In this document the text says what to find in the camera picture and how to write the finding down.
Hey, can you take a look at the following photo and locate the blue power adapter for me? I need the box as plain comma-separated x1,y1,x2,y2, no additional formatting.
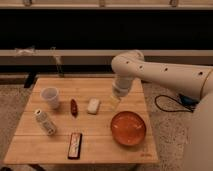
179,94,197,106

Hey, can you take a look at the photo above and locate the wooden slatted table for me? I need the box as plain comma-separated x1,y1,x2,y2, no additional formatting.
4,78,158,164

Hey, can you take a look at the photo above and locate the orange round plate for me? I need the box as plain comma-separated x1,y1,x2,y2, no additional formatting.
110,111,146,146

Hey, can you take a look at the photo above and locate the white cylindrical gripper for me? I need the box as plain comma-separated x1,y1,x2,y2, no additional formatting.
110,75,134,110

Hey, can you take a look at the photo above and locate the dark red snack piece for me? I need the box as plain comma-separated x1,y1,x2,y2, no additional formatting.
70,99,78,117

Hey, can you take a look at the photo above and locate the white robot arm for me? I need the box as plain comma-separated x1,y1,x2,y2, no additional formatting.
111,50,213,171

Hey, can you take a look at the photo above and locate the long wooden bench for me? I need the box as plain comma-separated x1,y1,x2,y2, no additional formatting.
0,49,213,66

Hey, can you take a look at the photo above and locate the white patterned bottle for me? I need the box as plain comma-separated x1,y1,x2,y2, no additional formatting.
34,109,56,136

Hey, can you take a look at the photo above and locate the black floor cable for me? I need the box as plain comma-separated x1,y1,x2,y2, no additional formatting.
154,94,195,113

